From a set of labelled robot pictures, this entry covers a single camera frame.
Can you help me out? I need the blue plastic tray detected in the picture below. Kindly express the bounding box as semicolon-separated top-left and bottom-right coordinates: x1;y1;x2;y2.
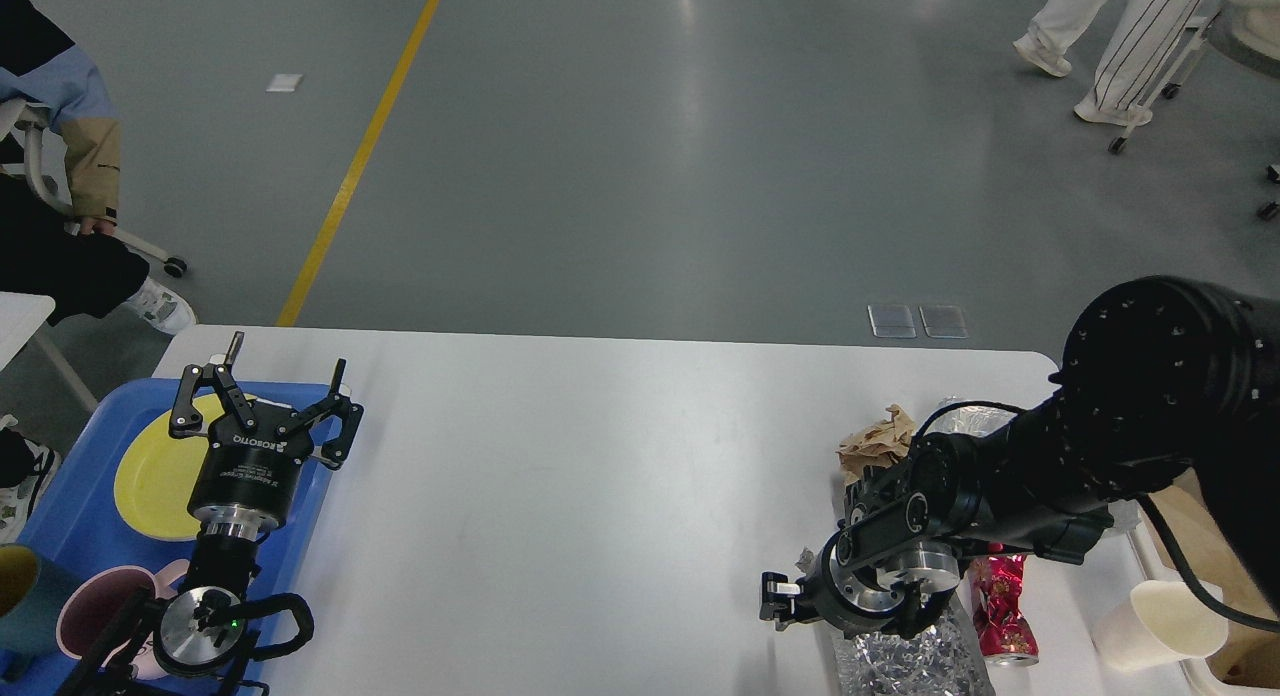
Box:
3;380;333;695

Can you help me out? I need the yellow plastic plate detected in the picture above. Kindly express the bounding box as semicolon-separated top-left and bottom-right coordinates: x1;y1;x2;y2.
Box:
113;412;209;544

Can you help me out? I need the brown paper in bin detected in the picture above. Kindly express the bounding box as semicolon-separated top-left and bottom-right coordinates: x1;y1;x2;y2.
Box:
1151;471;1279;690

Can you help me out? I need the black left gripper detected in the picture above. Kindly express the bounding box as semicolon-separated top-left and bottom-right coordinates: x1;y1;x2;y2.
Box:
169;331;366;542

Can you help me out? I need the foil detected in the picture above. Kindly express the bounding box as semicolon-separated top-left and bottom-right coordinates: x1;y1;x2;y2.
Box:
815;596;995;695
919;397;1140;540

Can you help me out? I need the crumpled brown paper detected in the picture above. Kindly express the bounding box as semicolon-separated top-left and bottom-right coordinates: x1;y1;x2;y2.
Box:
836;404;916;486

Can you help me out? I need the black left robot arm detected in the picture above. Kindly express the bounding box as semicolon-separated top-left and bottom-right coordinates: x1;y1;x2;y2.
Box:
58;331;364;695

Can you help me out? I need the beige plastic bin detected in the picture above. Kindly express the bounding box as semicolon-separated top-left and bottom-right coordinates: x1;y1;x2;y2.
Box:
1125;476;1280;696

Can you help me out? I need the foil front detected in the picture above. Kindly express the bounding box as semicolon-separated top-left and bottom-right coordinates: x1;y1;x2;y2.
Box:
815;596;995;695

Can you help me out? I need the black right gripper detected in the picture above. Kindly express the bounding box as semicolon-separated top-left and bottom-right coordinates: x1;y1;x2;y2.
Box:
759;546;963;640

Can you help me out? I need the person in black trousers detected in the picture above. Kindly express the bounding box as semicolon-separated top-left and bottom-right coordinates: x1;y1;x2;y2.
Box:
0;0;198;548

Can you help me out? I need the right floor plate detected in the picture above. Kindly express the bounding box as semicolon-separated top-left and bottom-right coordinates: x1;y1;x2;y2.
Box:
919;305;970;339

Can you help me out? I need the pink HOME mug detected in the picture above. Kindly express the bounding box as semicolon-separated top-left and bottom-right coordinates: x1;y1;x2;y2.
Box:
56;559;189;660

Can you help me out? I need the floor plate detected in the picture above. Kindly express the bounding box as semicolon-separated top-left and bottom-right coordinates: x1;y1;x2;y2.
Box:
919;305;970;339
867;305;918;339

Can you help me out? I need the teal cup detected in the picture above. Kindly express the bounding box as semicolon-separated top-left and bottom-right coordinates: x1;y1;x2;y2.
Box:
1;544;83;658

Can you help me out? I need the white side table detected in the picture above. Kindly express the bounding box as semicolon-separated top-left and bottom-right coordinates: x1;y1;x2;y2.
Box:
0;290;55;371

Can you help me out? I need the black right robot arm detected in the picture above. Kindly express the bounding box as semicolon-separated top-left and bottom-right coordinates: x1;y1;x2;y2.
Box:
759;276;1279;640

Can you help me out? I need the crushed red can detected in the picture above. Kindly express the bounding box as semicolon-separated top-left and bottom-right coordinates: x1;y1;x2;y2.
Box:
969;553;1041;668

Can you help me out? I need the person in white tracksuit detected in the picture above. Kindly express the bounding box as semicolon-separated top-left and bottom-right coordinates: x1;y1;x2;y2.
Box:
1012;0;1203;127

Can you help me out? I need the left floor plate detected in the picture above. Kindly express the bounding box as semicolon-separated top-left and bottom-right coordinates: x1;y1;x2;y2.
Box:
867;305;918;339

